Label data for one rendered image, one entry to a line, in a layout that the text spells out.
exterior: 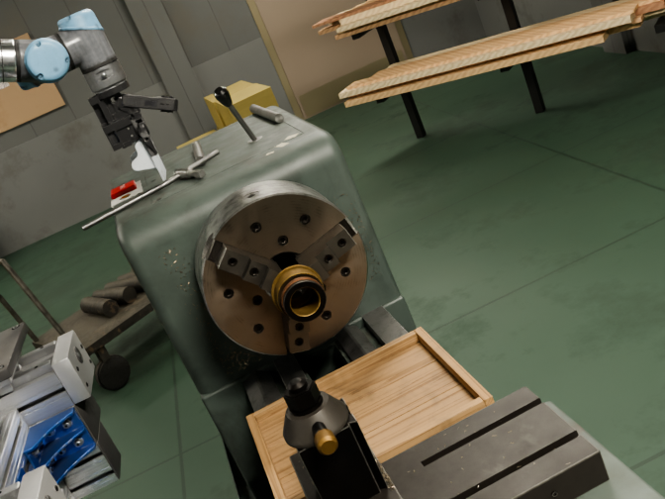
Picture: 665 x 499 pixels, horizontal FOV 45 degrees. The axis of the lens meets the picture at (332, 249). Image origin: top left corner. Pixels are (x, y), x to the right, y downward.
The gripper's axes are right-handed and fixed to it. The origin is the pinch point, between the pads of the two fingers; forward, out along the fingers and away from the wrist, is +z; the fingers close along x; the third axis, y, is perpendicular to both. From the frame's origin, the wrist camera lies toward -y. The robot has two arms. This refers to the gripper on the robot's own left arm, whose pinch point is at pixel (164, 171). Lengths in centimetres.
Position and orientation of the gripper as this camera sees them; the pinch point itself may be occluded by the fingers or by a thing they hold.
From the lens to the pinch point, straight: 174.7
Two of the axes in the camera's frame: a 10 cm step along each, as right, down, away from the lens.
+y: -8.9, 4.4, -1.3
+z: 3.7, 8.6, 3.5
